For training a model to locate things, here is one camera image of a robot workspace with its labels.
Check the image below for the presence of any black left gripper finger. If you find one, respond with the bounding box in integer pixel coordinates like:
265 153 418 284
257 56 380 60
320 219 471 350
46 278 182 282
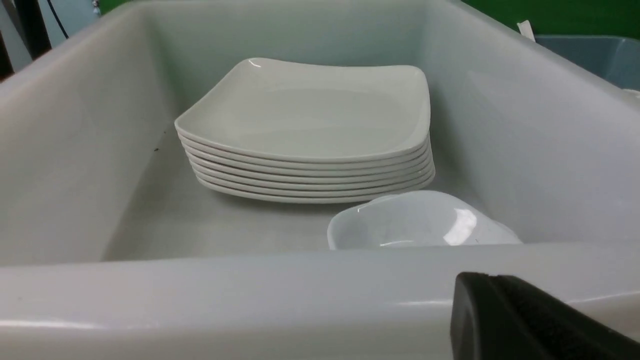
450 272 640 360

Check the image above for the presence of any top stacked white plate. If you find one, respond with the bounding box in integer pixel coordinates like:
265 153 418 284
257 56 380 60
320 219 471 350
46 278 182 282
174 57 431 164

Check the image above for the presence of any stack of white plates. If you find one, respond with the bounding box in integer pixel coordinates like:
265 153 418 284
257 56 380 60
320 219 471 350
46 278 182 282
179 135 436 204

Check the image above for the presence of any teal plastic bin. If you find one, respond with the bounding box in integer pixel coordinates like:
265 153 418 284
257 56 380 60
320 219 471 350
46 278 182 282
535 35 640 91

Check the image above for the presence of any green backdrop cloth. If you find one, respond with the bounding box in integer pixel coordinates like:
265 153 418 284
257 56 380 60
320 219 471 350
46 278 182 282
465 0 640 40

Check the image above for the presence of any large white plastic tub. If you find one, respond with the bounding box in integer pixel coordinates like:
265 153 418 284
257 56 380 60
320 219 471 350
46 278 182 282
1 0 639 360

